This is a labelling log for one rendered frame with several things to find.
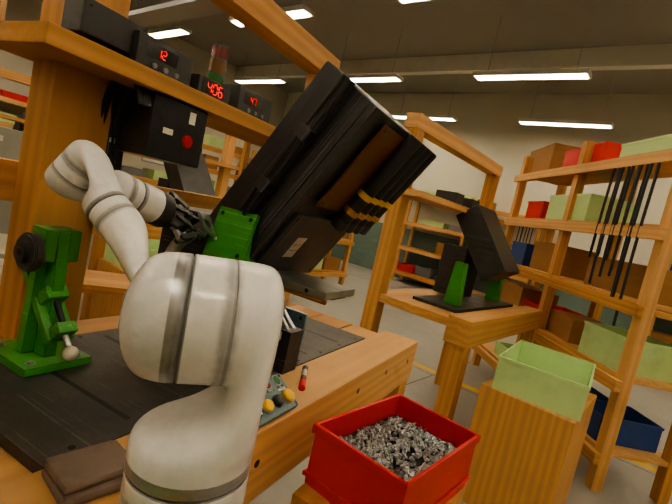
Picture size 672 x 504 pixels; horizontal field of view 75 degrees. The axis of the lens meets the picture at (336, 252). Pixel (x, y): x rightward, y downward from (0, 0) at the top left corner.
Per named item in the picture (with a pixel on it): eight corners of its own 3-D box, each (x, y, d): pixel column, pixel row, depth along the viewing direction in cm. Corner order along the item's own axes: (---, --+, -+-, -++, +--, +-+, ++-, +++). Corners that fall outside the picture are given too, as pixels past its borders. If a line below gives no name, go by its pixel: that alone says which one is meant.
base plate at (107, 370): (364, 343, 157) (365, 337, 157) (40, 481, 59) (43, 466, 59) (271, 308, 176) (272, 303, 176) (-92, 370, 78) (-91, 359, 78)
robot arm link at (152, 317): (144, 342, 51) (227, 349, 54) (98, 393, 25) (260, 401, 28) (157, 264, 52) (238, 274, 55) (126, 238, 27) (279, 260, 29)
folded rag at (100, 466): (117, 454, 65) (120, 436, 65) (142, 485, 60) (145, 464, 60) (39, 476, 57) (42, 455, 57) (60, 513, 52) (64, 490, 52)
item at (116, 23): (143, 60, 100) (149, 29, 100) (79, 30, 87) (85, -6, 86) (123, 59, 104) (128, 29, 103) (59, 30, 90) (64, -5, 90)
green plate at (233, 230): (245, 306, 105) (275, 225, 109) (224, 301, 98) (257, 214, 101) (210, 293, 111) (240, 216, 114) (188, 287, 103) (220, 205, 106)
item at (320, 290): (352, 300, 117) (355, 289, 116) (323, 305, 102) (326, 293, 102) (240, 263, 134) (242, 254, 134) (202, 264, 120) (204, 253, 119)
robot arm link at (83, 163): (101, 140, 79) (146, 195, 77) (69, 173, 80) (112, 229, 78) (71, 127, 72) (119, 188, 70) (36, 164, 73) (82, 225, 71)
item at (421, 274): (516, 319, 853) (546, 207, 832) (381, 276, 1052) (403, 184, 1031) (524, 318, 896) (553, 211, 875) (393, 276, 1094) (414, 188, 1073)
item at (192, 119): (199, 169, 118) (210, 113, 116) (146, 155, 102) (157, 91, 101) (167, 162, 123) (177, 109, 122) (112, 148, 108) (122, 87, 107)
